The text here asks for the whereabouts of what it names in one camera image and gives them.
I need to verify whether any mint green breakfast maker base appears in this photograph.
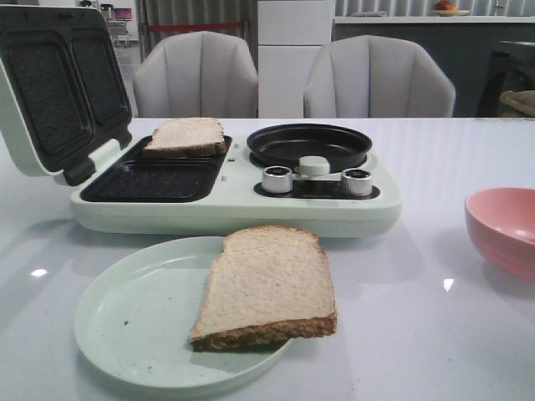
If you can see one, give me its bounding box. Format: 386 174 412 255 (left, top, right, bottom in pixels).
71 135 402 237

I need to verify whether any silver control knob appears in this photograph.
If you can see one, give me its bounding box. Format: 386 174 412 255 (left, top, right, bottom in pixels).
261 165 293 194
340 168 373 197

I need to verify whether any mint green pan handle knob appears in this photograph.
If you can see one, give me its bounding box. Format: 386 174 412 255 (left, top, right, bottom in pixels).
298 155 330 177

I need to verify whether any black round frying pan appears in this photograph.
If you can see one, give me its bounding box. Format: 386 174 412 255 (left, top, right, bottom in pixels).
247 123 373 173

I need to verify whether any right silver control knob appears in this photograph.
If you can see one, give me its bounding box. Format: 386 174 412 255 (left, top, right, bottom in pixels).
340 168 373 197

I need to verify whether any left beige upholstered chair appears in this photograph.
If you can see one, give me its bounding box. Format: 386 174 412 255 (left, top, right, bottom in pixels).
133 31 258 119

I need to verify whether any dark grey kitchen counter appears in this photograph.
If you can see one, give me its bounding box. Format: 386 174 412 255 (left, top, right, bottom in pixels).
334 16 534 117

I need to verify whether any white refrigerator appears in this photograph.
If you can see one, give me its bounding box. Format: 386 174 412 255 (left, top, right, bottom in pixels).
257 1 334 119

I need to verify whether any left silver control knob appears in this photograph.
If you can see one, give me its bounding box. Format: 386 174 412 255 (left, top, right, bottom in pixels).
261 165 293 194

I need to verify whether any mint green sandwich maker lid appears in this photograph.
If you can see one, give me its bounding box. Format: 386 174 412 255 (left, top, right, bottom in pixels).
1 5 132 186

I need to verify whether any fruit plate on counter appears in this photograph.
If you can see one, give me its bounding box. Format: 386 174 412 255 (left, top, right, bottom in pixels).
431 0 471 17

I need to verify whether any mint green round plate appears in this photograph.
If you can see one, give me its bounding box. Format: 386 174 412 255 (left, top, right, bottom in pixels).
74 236 290 397

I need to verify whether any white bread slice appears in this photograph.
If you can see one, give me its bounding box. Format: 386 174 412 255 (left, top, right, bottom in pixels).
188 226 338 351
141 117 227 159

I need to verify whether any pink bowl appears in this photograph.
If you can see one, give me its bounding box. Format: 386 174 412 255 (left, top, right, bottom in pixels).
465 187 534 282

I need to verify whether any beige upholstered chair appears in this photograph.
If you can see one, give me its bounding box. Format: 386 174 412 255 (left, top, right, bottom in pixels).
133 31 258 119
303 35 456 118

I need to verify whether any right beige upholstered chair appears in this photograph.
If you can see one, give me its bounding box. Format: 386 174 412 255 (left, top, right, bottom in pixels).
303 35 456 118

